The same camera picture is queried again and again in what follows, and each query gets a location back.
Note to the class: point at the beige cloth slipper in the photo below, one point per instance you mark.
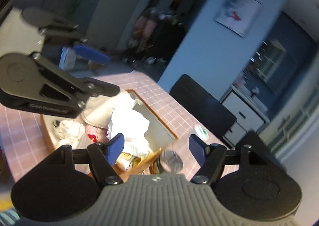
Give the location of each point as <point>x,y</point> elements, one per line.
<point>98,110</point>

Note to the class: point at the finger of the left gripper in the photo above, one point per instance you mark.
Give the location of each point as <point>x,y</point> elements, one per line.
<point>74,43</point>
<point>61,93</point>

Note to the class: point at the black dining chair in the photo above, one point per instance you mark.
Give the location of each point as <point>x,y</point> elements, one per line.
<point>203,106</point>
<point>251,138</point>

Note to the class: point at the orange storage box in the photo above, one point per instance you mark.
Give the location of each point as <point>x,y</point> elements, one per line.
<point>145,134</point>

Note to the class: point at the white sideboard cabinet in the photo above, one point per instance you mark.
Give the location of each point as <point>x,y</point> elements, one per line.
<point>248,113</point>

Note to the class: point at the far black dining chair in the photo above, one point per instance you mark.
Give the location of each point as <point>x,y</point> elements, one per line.
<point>251,138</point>

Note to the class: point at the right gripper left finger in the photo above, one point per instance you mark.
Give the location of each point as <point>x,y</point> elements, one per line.
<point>103,157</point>

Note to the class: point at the clear plastic water bottle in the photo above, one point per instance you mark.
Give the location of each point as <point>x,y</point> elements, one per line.
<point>177,158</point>

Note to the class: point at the near black dining chair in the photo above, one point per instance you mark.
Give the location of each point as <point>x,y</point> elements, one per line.
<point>203,106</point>

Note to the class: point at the pink white crochet item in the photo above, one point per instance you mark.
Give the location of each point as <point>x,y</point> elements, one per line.
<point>78,135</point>

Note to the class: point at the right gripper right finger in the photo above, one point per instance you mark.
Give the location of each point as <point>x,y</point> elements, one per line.
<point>209,157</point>

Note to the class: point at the wine glass wall painting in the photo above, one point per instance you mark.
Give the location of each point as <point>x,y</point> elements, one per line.
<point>238,15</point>

